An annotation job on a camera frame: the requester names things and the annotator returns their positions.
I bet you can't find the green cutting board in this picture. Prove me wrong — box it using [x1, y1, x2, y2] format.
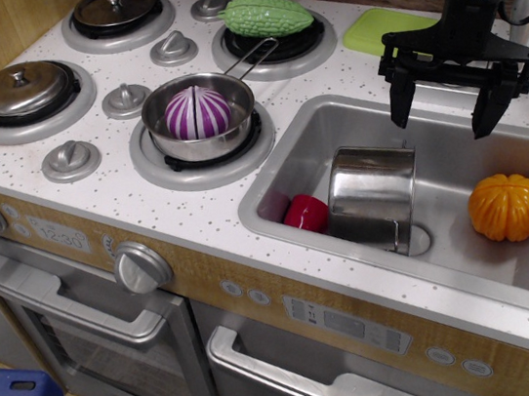
[342, 8, 437, 57]

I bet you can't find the toy dishwasher door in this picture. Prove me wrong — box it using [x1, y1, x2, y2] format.
[192, 301, 474, 396]

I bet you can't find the grey burner ring front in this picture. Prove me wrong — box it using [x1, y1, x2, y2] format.
[124, 98, 283, 200]

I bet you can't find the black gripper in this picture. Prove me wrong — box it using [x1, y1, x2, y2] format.
[379, 0, 529, 139]

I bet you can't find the grey stove knob front left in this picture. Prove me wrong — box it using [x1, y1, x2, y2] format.
[41, 140, 102, 184]

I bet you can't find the grey burner ring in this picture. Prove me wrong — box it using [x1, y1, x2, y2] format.
[124, 98, 283, 200]
[207, 6, 343, 91]

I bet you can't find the oven clock display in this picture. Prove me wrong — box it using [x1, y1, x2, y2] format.
[27, 216, 92, 255]

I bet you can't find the steel lid front left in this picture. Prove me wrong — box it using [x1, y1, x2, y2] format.
[0, 60, 76, 122]

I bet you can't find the orange toy pumpkin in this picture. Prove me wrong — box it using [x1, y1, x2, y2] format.
[468, 174, 529, 243]

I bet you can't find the steel lid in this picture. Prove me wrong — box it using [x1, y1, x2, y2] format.
[0, 60, 76, 122]
[72, 0, 158, 29]

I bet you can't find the steel pot on its side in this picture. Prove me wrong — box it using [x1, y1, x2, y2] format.
[328, 146, 417, 256]

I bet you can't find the grey stove knob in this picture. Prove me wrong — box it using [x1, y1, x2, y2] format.
[190, 0, 230, 23]
[149, 30, 198, 67]
[41, 140, 102, 184]
[102, 83, 152, 120]

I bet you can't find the grey burner ring back right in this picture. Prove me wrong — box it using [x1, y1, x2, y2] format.
[207, 6, 343, 91]

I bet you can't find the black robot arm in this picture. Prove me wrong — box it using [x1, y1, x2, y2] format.
[378, 0, 529, 139]

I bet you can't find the grey stove knob centre left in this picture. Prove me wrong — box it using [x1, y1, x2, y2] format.
[102, 83, 152, 120]

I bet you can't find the steel sink basin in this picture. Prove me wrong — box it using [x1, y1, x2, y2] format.
[239, 95, 529, 309]

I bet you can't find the steel saucepan with wire handle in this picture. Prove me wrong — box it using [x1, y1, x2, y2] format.
[142, 37, 279, 163]

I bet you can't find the green toy bitter melon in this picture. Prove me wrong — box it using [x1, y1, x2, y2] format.
[217, 0, 314, 38]

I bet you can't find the purple striped toy onion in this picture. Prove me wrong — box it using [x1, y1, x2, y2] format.
[164, 85, 231, 140]

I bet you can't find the grey stove knob back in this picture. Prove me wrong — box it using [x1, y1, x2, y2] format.
[190, 0, 230, 23]

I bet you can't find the red toy pepper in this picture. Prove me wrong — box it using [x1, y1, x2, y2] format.
[283, 194, 329, 234]

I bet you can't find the toy oven door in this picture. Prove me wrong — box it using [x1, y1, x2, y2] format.
[0, 237, 216, 396]

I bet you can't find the dishwasher control panel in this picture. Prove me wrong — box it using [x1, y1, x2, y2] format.
[282, 296, 413, 356]

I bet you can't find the steel lid back left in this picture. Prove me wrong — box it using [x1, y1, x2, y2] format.
[72, 0, 158, 29]

